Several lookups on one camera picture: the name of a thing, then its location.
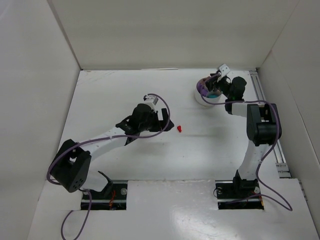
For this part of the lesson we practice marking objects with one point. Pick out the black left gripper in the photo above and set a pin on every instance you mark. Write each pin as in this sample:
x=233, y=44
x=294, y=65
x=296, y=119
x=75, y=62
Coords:
x=160, y=120

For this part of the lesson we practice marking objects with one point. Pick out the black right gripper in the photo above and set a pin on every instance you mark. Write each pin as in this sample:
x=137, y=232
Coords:
x=215, y=81

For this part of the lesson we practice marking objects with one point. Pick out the long teal lego brick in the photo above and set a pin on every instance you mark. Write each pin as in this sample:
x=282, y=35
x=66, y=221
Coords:
x=213, y=96

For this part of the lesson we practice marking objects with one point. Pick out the lavender lego brick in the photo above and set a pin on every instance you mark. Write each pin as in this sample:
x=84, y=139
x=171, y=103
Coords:
x=201, y=87

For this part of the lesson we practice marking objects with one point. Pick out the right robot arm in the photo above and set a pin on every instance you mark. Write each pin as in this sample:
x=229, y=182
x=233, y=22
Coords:
x=253, y=156

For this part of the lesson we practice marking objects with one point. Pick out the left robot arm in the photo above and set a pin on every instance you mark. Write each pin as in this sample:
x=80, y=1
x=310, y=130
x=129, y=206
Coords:
x=71, y=166

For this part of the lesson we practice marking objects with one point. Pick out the white round divided container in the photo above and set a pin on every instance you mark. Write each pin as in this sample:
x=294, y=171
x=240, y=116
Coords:
x=204, y=101

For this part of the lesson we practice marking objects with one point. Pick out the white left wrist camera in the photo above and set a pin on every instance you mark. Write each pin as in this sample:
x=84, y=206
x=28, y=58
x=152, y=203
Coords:
x=151, y=101

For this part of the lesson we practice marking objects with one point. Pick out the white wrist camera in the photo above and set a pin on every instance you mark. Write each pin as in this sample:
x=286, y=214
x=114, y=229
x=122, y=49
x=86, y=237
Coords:
x=223, y=71
x=151, y=101

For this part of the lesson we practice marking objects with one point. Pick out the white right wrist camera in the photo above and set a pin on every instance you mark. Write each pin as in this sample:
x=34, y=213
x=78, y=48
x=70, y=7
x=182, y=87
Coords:
x=223, y=71

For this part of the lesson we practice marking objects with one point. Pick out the aluminium rail on table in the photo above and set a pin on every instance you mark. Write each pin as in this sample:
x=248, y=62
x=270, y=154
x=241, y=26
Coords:
x=263, y=127

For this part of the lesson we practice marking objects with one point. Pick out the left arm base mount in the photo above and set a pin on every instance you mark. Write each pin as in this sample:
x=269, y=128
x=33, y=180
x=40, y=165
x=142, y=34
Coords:
x=110, y=193

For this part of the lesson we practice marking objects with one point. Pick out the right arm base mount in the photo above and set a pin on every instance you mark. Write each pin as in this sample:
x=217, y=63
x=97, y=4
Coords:
x=238, y=194

